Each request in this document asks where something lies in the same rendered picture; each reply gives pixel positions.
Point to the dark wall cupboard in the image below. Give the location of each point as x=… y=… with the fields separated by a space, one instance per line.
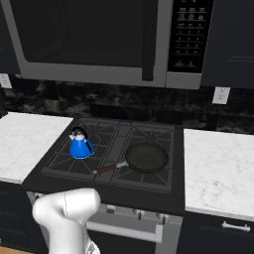
x=229 y=43
x=7 y=39

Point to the black gas stove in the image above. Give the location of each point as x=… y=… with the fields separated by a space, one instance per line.
x=112 y=158

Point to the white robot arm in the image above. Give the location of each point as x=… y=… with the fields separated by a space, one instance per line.
x=67 y=215

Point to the white wall socket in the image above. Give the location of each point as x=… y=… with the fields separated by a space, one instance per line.
x=5 y=81
x=221 y=95

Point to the dark base cupboard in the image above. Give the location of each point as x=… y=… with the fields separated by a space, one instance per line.
x=16 y=218

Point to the blue kettle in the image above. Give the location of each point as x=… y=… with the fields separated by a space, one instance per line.
x=79 y=148

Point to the silver stove knob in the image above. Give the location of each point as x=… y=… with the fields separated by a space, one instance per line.
x=139 y=213
x=111 y=208
x=162 y=217

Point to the dark drawer front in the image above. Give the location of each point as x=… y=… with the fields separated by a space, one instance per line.
x=215 y=236

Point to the black frying pan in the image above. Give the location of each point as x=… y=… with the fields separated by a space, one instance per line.
x=145 y=157

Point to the silver microwave oven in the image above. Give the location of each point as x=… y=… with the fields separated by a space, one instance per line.
x=109 y=36

